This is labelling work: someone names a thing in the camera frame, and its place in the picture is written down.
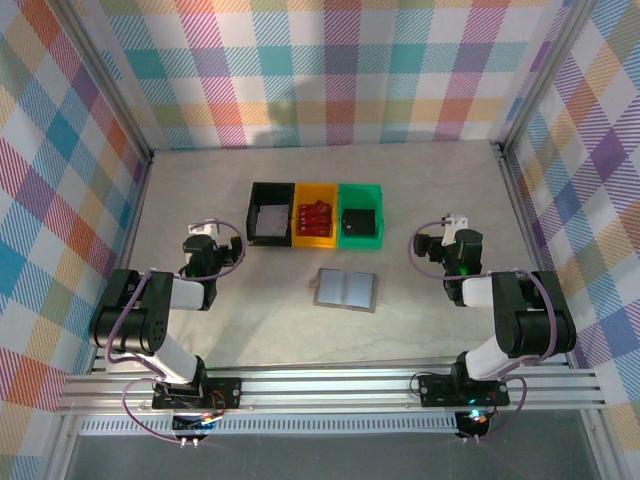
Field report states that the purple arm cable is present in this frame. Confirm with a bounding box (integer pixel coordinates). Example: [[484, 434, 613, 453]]
[[106, 216, 250, 446], [407, 222, 557, 446]]

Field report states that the black controller board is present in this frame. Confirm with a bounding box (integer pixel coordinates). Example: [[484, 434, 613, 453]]
[[455, 408, 492, 437], [171, 410, 220, 435]]

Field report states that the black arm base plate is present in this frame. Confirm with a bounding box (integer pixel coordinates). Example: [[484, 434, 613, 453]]
[[151, 377, 244, 412], [417, 374, 511, 409]]

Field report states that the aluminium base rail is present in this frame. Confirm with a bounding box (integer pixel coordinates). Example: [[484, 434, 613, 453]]
[[53, 355, 609, 417]]

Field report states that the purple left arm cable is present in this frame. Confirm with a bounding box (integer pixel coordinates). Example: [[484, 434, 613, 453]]
[[106, 216, 250, 446]]

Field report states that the black card holder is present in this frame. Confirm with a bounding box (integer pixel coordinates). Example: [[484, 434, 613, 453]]
[[342, 208, 377, 236]]

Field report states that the white card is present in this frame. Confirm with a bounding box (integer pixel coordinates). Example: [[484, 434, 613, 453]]
[[255, 203, 291, 237]]

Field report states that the slotted grey cable duct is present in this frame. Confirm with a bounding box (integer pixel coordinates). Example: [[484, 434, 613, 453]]
[[78, 417, 460, 437]]

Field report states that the black plastic bin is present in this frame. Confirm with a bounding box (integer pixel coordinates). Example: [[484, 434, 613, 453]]
[[244, 181, 296, 248]]

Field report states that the green plastic bin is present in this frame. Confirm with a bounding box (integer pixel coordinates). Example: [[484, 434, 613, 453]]
[[335, 183, 385, 250]]

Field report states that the yellow plastic bin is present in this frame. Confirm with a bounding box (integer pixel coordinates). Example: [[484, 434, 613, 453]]
[[292, 182, 341, 250]]

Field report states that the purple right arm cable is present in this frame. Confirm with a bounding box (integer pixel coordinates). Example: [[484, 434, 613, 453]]
[[407, 222, 557, 446]]

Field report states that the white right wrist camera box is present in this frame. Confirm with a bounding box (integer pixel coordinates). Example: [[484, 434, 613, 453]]
[[441, 213, 471, 246]]

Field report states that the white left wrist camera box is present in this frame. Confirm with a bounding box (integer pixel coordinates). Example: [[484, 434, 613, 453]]
[[187, 217, 221, 236]]

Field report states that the aluminium side rail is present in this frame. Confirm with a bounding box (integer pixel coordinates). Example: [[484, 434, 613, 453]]
[[87, 152, 155, 376], [492, 142, 576, 371]]

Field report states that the aluminium frame post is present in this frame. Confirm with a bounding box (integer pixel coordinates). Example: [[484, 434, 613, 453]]
[[58, 0, 155, 162], [497, 0, 601, 156]]

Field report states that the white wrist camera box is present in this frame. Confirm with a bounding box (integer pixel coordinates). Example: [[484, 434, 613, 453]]
[[441, 213, 471, 246], [187, 217, 221, 236]]

